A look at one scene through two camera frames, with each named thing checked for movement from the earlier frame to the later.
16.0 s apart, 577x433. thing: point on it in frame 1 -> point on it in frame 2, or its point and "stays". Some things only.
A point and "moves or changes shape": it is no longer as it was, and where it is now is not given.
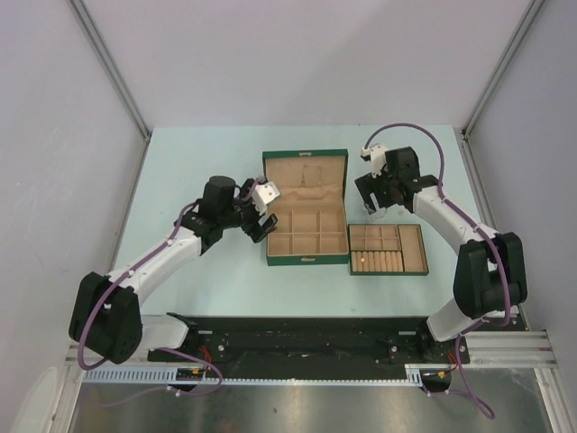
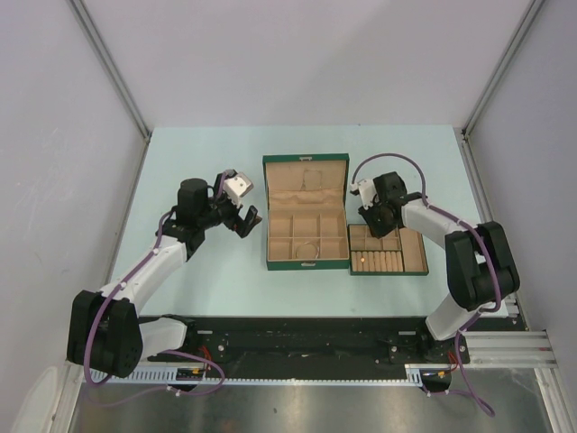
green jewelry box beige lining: [312, 210] stays
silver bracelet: [378, 217] moves or changes shape
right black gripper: [368, 185] -> [377, 231]
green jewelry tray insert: [387, 250] stays
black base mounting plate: [314, 342] stays
